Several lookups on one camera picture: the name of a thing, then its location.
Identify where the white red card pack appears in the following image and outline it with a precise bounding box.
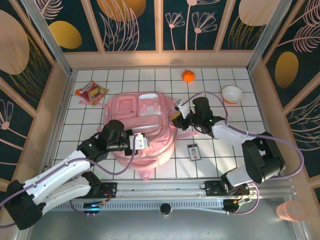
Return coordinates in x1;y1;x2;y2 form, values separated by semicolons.
186;143;202;162

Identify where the pink school backpack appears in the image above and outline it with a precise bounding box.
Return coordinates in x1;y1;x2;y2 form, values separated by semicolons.
79;91;200;181

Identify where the orange and white bowl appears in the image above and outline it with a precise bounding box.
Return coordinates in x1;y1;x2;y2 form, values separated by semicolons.
221;85;244;105

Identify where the orange fruit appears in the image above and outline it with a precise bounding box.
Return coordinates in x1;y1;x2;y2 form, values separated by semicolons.
181;69;196;83

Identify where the colourful snack packet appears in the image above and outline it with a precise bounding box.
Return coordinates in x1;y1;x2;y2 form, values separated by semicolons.
74;80;110;107

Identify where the small circuit board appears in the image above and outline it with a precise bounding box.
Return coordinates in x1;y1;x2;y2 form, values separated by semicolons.
83;202;104;217
223;197;252;215

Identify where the black round knob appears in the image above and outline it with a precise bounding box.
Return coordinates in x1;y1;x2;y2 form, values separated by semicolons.
159;203;172;216

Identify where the translucent pink cup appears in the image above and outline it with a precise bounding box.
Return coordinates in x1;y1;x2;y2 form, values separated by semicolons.
275;200;306;222

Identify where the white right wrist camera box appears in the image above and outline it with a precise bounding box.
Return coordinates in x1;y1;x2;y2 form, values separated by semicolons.
174;99;192;120

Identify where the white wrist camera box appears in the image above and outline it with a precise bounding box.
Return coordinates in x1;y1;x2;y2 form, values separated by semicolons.
174;99;192;120
132;133;151;151

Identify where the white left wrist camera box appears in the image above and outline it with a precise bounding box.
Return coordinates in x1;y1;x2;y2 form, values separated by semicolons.
132;133;151;151

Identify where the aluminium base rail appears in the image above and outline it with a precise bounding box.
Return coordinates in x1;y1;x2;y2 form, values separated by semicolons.
24;177;296;200

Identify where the slotted metal cable tray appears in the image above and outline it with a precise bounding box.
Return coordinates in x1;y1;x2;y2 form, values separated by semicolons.
33;199;228;213

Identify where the aluminium frame post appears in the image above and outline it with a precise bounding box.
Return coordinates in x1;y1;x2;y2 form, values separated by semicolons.
21;0;76;76
246;0;293;72

